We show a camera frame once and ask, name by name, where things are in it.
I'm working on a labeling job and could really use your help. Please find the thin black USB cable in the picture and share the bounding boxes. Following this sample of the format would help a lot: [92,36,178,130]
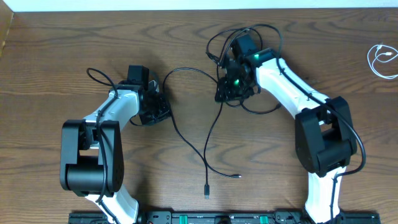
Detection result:
[161,67,243,179]

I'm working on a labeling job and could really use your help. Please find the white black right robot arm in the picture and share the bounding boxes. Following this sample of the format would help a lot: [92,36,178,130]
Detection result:
[215,47,361,223]

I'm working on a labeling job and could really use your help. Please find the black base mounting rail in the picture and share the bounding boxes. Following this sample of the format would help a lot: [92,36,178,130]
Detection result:
[68,210,382,224]

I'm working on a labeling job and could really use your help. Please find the thick black USB cable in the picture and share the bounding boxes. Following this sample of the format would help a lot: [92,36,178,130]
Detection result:
[203,27,282,200]

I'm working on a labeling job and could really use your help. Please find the white USB cable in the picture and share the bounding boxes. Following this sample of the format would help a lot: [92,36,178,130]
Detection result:
[366,43,398,80]

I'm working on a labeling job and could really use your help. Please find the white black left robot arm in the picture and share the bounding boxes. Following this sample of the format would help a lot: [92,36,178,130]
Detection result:
[60,80,164,223]

